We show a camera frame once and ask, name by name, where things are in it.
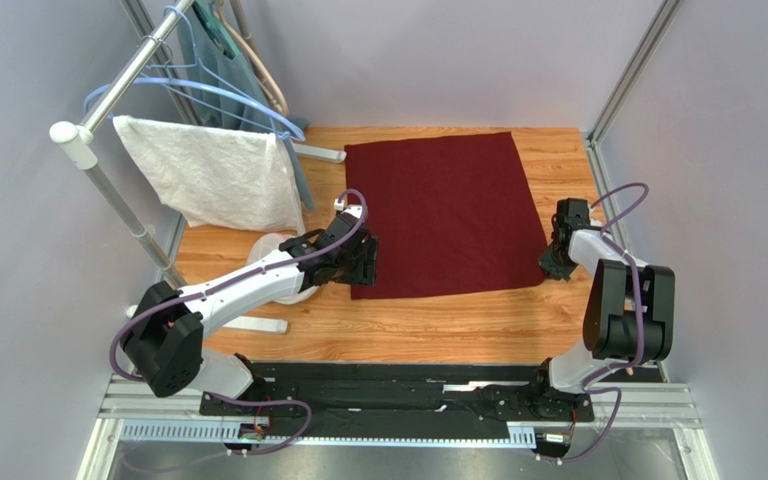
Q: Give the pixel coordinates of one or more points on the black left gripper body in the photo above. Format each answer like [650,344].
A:
[354,269]

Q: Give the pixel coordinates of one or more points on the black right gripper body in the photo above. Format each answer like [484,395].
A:
[553,259]

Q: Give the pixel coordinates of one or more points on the dark red cloth napkin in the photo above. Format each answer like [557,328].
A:
[453,215]

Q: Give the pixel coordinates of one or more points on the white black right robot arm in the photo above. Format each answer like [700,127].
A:
[628,318]

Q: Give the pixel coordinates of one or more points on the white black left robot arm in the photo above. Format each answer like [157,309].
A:
[165,339]

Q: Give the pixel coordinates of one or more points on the white mesh laundry bag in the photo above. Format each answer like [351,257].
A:
[265,246]

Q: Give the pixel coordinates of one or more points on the white towel on rack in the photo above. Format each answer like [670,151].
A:
[235,179]

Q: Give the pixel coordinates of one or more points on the beige wooden hanger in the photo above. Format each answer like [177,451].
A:
[232,16]

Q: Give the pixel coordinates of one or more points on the teal garment on hanger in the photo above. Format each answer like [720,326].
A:
[213,58]

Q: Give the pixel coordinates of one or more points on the metal clothes drying rack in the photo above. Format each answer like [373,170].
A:
[76,141]

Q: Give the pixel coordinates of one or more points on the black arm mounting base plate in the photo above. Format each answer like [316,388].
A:
[382,401]

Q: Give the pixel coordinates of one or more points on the aluminium frame rail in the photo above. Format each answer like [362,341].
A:
[129,411]

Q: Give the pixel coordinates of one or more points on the blue wire hanger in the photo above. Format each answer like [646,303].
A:
[99,103]

